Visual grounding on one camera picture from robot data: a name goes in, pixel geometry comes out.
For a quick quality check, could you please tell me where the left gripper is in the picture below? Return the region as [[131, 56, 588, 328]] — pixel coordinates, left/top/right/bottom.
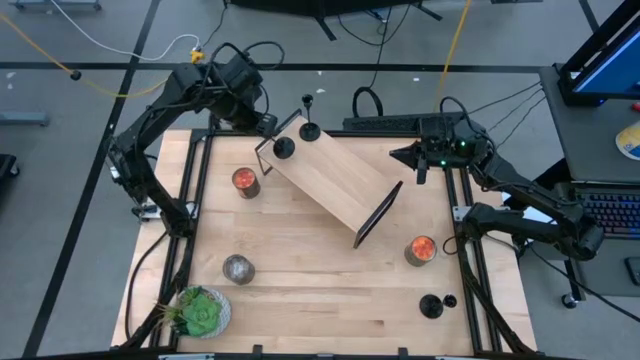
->
[[224, 94, 279, 137]]

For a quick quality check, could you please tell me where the small black device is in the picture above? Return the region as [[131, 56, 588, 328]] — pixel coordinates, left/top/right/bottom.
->
[[623, 256, 640, 287]]

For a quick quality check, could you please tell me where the wooden shelf with black ends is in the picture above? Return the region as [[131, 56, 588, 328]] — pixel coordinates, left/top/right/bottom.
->
[[254, 108, 404, 250]]

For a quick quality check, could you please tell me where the black looped cable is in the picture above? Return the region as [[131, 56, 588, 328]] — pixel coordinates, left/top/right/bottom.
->
[[351, 0, 396, 119]]

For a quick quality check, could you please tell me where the computer monitor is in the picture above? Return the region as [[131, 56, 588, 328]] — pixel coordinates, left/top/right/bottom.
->
[[556, 0, 640, 108]]

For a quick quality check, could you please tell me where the white cable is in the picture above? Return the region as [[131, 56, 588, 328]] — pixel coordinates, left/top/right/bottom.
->
[[48, 0, 202, 62]]

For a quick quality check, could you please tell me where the white yellow blue disc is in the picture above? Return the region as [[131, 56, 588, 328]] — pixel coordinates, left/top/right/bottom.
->
[[615, 119, 640, 162]]

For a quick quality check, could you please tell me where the backlit computer keyboard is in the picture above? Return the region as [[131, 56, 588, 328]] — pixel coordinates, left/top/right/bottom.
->
[[582, 192, 640, 240]]

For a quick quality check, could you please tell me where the thin black cable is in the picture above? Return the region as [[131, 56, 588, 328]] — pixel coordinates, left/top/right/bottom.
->
[[486, 88, 546, 133], [493, 95, 548, 150], [468, 81, 544, 116]]

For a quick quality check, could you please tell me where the black candle stick holder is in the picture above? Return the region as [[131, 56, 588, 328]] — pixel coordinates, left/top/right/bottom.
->
[[418, 293, 458, 320], [272, 135, 296, 160], [298, 93, 322, 143]]

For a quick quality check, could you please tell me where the long black power strip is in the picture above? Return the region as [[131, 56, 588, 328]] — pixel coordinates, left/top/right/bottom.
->
[[342, 112, 451, 134]]

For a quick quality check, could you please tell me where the grey desk cart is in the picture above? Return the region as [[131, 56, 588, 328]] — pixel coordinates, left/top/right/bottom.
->
[[538, 64, 640, 299]]

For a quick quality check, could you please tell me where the tin can with orange top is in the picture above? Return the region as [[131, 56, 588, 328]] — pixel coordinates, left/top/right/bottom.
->
[[231, 167, 262, 200]]

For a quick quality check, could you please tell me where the yellow cable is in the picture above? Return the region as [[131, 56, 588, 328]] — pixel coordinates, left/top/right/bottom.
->
[[433, 0, 474, 114], [0, 12, 206, 99]]

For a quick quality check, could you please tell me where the black floor object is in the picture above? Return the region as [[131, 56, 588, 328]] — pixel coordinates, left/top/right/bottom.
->
[[0, 153, 21, 180]]

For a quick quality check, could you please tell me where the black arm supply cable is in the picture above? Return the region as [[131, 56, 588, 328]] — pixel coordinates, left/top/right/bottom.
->
[[123, 232, 169, 342]]

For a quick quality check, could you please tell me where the green succulent in pot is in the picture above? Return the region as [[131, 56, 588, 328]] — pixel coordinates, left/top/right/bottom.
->
[[157, 284, 233, 340]]

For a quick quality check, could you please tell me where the black aluminium table frame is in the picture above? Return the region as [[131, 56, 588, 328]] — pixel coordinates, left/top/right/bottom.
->
[[119, 112, 539, 360]]

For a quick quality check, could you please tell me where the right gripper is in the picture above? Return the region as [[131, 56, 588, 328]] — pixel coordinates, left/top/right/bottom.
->
[[389, 130, 454, 184]]

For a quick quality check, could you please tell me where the black floor cable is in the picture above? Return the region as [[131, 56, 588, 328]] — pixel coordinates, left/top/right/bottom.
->
[[519, 244, 640, 324]]

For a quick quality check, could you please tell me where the orange candle glass jar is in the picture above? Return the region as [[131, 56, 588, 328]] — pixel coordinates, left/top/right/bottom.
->
[[403, 234, 438, 268]]

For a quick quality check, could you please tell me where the grey metal bar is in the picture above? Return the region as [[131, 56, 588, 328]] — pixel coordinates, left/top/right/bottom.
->
[[0, 111, 51, 127], [8, 0, 103, 12]]

